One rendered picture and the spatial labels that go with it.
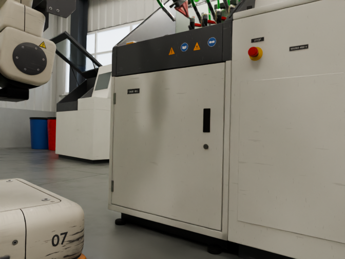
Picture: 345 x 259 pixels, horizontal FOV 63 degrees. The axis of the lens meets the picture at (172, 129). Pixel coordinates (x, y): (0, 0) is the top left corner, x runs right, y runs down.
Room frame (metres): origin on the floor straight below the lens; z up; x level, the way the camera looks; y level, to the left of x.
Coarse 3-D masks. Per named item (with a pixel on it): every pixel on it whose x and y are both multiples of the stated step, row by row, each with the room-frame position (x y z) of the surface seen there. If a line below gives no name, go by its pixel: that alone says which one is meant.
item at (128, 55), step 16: (192, 32) 1.22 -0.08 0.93; (208, 32) 1.17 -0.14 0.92; (128, 48) 1.44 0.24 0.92; (144, 48) 1.38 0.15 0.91; (160, 48) 1.32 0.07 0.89; (176, 48) 1.27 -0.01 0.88; (192, 48) 1.22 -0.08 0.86; (208, 48) 1.17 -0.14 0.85; (128, 64) 1.44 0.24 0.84; (144, 64) 1.38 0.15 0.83; (160, 64) 1.32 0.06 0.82; (176, 64) 1.27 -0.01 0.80; (192, 64) 1.22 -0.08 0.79
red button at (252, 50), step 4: (252, 48) 1.02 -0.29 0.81; (256, 48) 1.02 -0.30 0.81; (260, 48) 1.04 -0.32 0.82; (248, 52) 1.03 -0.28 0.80; (252, 52) 1.02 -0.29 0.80; (256, 52) 1.02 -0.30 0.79; (260, 52) 1.04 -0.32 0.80; (252, 56) 1.02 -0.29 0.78; (256, 56) 1.05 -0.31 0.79; (260, 56) 1.04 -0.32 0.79; (256, 60) 1.05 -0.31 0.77
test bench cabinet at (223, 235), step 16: (112, 80) 1.51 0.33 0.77; (112, 96) 1.51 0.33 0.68; (112, 112) 1.51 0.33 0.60; (224, 112) 1.13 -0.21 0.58; (112, 128) 1.51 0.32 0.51; (224, 128) 1.12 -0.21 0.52; (112, 144) 1.51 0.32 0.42; (224, 144) 1.12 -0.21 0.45; (112, 160) 1.51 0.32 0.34; (224, 160) 1.12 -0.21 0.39; (224, 176) 1.12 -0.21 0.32; (224, 192) 1.12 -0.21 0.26; (112, 208) 1.50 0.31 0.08; (128, 208) 1.44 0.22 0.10; (224, 208) 1.12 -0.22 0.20; (144, 224) 1.46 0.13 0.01; (160, 224) 1.40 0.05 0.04; (176, 224) 1.25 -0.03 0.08; (192, 224) 1.21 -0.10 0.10; (224, 224) 1.12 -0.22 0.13; (208, 240) 1.24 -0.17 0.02; (224, 240) 1.19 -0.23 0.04
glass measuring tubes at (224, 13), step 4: (232, 0) 1.65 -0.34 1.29; (236, 0) 1.64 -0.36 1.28; (216, 4) 1.71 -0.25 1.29; (220, 4) 1.69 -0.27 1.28; (232, 4) 1.65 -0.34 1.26; (236, 4) 1.64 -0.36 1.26; (216, 8) 1.71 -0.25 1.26; (220, 8) 1.70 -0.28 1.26; (224, 8) 1.69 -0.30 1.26; (224, 12) 1.70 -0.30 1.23; (224, 16) 1.71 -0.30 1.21
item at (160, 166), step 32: (224, 64) 1.13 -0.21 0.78; (128, 96) 1.44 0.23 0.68; (160, 96) 1.32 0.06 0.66; (192, 96) 1.21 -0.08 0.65; (224, 96) 1.13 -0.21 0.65; (128, 128) 1.44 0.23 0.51; (160, 128) 1.31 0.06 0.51; (192, 128) 1.21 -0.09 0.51; (128, 160) 1.43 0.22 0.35; (160, 160) 1.31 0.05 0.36; (192, 160) 1.21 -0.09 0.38; (128, 192) 1.43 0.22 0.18; (160, 192) 1.31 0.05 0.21; (192, 192) 1.21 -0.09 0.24
